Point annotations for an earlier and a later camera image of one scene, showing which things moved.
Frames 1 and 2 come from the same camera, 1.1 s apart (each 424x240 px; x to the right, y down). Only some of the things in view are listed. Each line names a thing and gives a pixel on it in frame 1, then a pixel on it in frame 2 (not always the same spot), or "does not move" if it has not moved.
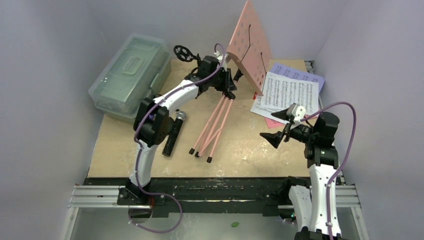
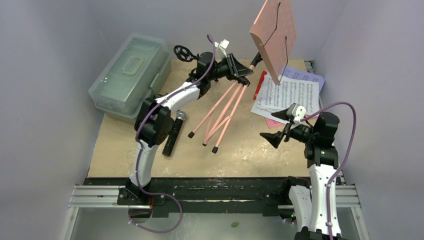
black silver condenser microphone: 180,116 does not move
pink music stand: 248,54 -> 274,32
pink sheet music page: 272,123 does not move
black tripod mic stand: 185,54 does not move
